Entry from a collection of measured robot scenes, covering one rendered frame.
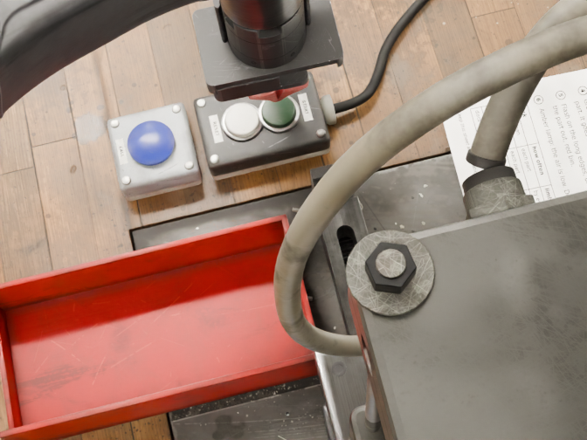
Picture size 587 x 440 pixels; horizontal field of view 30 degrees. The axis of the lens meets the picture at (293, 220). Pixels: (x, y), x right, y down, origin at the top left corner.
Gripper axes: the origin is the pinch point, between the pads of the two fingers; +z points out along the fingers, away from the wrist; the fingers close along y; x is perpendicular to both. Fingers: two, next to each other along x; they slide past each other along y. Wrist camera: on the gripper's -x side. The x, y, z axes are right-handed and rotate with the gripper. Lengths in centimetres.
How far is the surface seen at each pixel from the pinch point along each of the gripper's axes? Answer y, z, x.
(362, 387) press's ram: -0.4, -16.5, 28.2
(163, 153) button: 10.1, 3.9, 1.6
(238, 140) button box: 3.9, 4.5, 1.7
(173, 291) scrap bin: 11.8, 7.1, 12.6
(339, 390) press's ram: 1.0, -16.5, 28.1
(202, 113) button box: 6.4, 4.6, -1.6
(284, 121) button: -0.3, 3.8, 1.2
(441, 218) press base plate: -11.5, 7.6, 11.3
